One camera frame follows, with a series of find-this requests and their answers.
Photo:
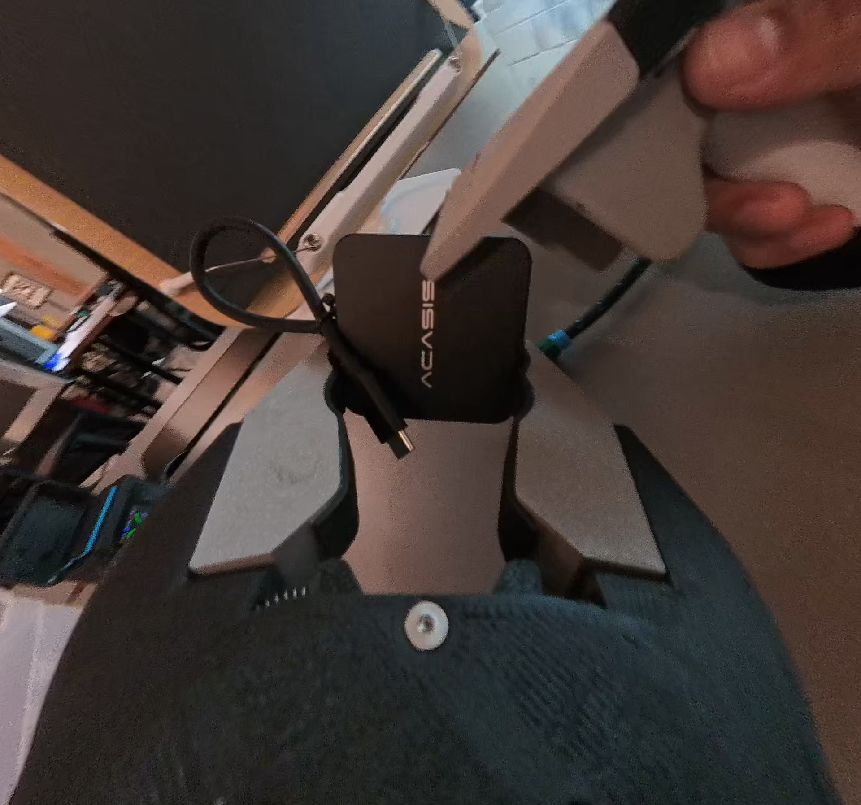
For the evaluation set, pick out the wood-rimmed black monitor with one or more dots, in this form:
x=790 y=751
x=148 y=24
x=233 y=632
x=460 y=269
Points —
x=202 y=78

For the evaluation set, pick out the translucent plastic storage box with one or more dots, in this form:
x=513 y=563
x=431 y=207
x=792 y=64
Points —
x=538 y=11

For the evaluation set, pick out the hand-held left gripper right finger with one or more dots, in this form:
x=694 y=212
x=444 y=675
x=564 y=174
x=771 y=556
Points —
x=578 y=475

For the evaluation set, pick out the dark grey USB hub adapter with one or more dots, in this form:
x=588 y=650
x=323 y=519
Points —
x=471 y=320

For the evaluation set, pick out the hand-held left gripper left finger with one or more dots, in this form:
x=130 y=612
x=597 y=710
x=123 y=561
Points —
x=282 y=475

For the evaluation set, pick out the dark grey power station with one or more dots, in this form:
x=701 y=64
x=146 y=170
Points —
x=40 y=536

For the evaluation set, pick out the person's right hand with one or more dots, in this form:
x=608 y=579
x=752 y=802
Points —
x=773 y=51

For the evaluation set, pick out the white monitor stand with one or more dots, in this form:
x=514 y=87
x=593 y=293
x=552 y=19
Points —
x=403 y=139

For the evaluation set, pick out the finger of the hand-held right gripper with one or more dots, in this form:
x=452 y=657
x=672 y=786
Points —
x=639 y=166
x=538 y=132

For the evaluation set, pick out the white paper marker tag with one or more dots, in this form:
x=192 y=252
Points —
x=27 y=292

